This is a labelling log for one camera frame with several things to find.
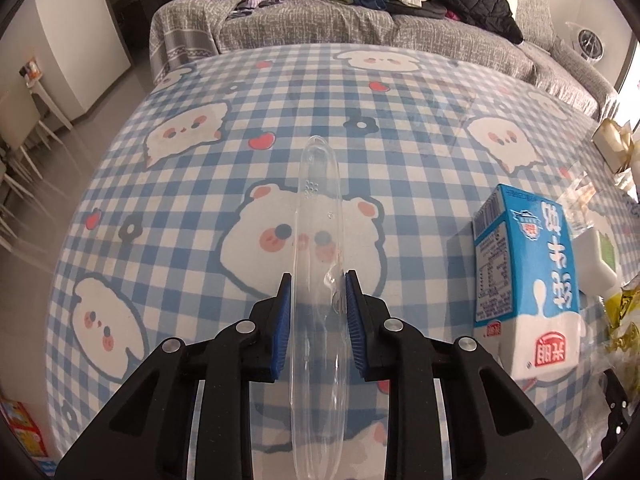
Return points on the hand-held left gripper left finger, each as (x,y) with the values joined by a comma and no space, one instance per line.
(281,325)

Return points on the blue checked bear tablecloth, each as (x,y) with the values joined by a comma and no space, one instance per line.
(200,185)

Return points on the dark grey garment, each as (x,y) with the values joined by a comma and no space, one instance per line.
(420,10)

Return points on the clear plastic tube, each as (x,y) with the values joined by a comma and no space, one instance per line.
(317,260)

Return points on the gold tissue box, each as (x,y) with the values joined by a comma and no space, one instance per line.
(612,142)

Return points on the blue white milk carton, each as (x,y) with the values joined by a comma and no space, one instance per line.
(525,270)

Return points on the colourful cardboard box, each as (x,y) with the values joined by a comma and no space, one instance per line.
(20,425)

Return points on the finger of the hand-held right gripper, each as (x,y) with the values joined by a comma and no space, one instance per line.
(615,410)

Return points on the grey covered sofa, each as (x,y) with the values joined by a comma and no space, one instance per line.
(325,25)

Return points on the small white desk fan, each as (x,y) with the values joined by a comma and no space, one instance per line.
(587,42)

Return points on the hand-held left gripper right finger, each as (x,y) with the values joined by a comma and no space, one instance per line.
(356,325)

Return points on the white chair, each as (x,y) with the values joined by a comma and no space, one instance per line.
(25,110)

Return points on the small patterned clothes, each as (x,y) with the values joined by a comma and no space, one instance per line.
(252,0)

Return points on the clear bag yellow print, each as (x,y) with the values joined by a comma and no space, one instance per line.
(625,325)

